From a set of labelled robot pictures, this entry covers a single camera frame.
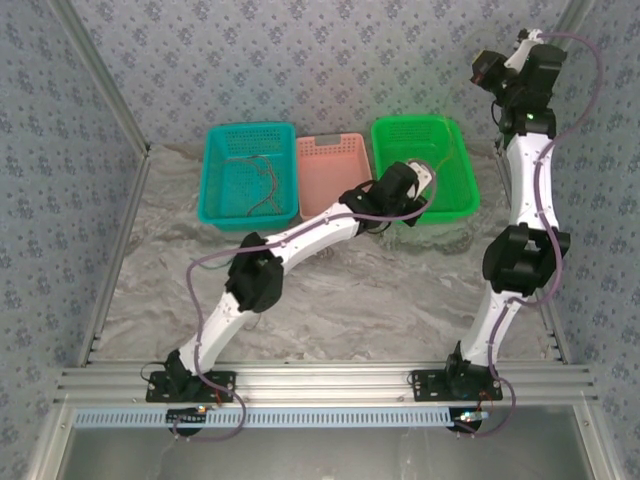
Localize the thin yellow cable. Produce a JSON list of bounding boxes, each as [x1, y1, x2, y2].
[[433, 84, 465, 174]]

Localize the red cable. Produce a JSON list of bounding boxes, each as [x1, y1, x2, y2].
[[219, 154, 282, 217]]

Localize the pink plastic basket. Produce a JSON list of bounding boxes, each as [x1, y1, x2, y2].
[[295, 132, 375, 222]]

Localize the green plastic basket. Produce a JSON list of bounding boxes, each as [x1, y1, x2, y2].
[[370, 114, 482, 227]]

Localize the teal plastic basket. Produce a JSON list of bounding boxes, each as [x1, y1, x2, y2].
[[197, 121, 300, 232]]

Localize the small black controller board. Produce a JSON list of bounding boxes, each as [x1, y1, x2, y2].
[[166, 406, 211, 437], [451, 406, 494, 437]]

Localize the metal sheet tray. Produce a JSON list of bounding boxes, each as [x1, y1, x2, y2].
[[27, 403, 615, 480]]

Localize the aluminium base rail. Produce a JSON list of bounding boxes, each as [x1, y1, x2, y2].
[[54, 362, 599, 405]]

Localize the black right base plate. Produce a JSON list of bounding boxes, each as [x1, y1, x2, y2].
[[412, 369, 504, 403]]

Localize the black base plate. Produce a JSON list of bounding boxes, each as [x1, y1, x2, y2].
[[412, 369, 504, 403], [144, 370, 237, 404]]

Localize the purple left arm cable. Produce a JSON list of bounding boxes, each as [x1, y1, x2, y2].
[[172, 172, 440, 444]]

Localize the slotted grey cable duct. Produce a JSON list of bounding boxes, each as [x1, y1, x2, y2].
[[73, 407, 459, 429]]

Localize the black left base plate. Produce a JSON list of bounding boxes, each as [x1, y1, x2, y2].
[[144, 370, 237, 404]]

